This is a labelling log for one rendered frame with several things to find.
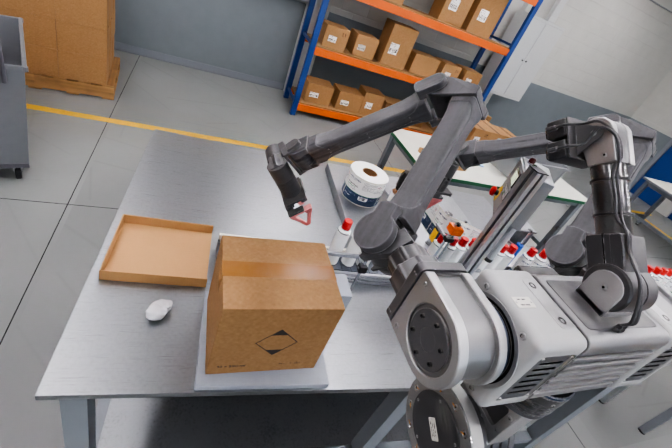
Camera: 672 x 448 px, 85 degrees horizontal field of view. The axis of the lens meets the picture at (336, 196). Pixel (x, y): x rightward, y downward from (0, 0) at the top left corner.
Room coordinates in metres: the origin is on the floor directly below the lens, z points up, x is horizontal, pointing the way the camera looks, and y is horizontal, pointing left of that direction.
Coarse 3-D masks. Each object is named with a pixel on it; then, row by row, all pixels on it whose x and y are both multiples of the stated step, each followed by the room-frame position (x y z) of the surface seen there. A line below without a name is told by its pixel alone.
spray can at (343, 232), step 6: (348, 222) 1.07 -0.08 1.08; (342, 228) 1.07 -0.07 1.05; (348, 228) 1.07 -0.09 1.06; (336, 234) 1.07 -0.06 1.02; (342, 234) 1.06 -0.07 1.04; (348, 234) 1.07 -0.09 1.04; (336, 240) 1.06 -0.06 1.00; (342, 240) 1.06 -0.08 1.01; (330, 246) 1.07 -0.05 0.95; (336, 246) 1.06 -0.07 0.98; (342, 246) 1.06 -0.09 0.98; (330, 258) 1.06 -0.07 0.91; (336, 258) 1.06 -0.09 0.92
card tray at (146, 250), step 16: (128, 224) 0.90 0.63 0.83; (144, 224) 0.93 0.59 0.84; (160, 224) 0.95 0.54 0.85; (176, 224) 0.97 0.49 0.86; (192, 224) 0.99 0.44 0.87; (112, 240) 0.78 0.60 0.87; (128, 240) 0.84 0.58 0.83; (144, 240) 0.86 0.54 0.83; (160, 240) 0.89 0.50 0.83; (176, 240) 0.92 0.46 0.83; (192, 240) 0.95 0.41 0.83; (208, 240) 0.98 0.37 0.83; (112, 256) 0.75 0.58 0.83; (128, 256) 0.78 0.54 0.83; (144, 256) 0.80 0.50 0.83; (160, 256) 0.83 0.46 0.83; (176, 256) 0.85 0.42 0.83; (192, 256) 0.88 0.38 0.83; (208, 256) 0.91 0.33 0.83; (112, 272) 0.68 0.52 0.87; (128, 272) 0.70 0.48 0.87; (144, 272) 0.75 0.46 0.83; (160, 272) 0.77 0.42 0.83; (176, 272) 0.79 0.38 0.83; (192, 272) 0.82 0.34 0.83
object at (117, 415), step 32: (64, 416) 0.39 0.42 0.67; (96, 416) 0.58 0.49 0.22; (128, 416) 0.61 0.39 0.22; (160, 416) 0.65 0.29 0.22; (192, 416) 0.69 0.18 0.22; (224, 416) 0.74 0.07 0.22; (256, 416) 0.78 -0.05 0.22; (288, 416) 0.83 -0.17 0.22; (320, 416) 0.89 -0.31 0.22; (352, 416) 0.94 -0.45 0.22; (384, 416) 0.80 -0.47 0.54; (544, 416) 1.23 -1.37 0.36
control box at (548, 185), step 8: (520, 160) 1.28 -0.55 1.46; (520, 168) 1.21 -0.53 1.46; (544, 168) 1.26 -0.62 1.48; (520, 176) 1.15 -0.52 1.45; (504, 184) 1.27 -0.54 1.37; (544, 184) 1.12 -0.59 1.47; (552, 184) 1.13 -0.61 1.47; (536, 192) 1.12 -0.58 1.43; (544, 192) 1.12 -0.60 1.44; (496, 200) 1.22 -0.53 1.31; (536, 200) 1.12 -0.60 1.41; (496, 208) 1.16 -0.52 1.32; (528, 208) 1.12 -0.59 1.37; (536, 208) 1.12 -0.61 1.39; (520, 216) 1.12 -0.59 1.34; (528, 216) 1.12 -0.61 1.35; (512, 224) 1.12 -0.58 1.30; (520, 224) 1.12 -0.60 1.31
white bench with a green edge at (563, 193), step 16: (400, 144) 2.85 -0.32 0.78; (416, 144) 2.94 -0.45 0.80; (384, 160) 3.06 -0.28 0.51; (464, 176) 2.69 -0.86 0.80; (480, 176) 2.83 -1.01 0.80; (496, 176) 2.98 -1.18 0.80; (560, 192) 3.25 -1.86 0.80; (576, 192) 3.45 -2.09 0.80; (576, 208) 3.34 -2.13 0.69; (560, 224) 3.33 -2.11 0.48; (544, 240) 3.35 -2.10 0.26
